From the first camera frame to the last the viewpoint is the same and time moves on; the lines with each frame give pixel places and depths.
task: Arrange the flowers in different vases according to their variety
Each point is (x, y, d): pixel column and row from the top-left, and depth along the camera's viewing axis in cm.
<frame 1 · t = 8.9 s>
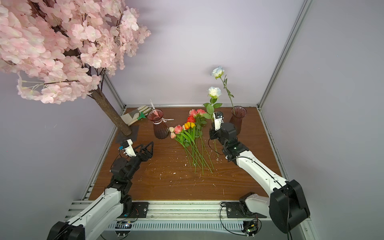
left hand: (149, 143, 80), fingers open
right hand: (213, 120, 80), fingers closed
beige gardening gloves: (131, 117, 116), on the table
small green garden tool: (141, 116, 115), point 2 cm above the table
dark pink vase with ribbon: (161, 129, 96), point 10 cm above the table
dark pink glass vase: (238, 113, 94), point 18 cm above the table
orange yellow tulip: (189, 125, 106), point 4 cm above the table

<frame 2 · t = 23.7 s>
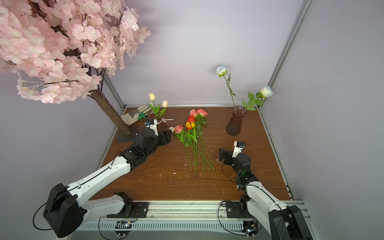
left hand: (169, 131, 79), fingers open
right hand: (226, 147, 85), fingers open
the named things where they were.

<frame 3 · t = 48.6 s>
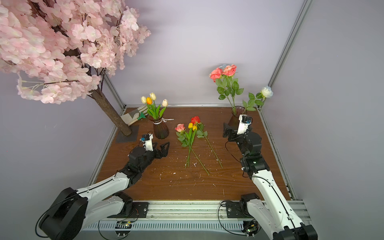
left hand: (165, 143, 83), fingers open
right hand: (233, 120, 73), fingers open
orange yellow tulip: (149, 103, 84), point 30 cm above the table
cream tulip: (144, 100, 87), point 29 cm above the table
the other named things where they were.

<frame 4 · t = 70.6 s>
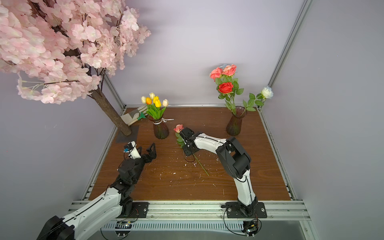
left hand: (149, 144, 81), fingers open
right hand: (189, 147, 95), fingers open
yellow tulip 2: (156, 100, 83), point 32 cm above the table
the other named things where they were.

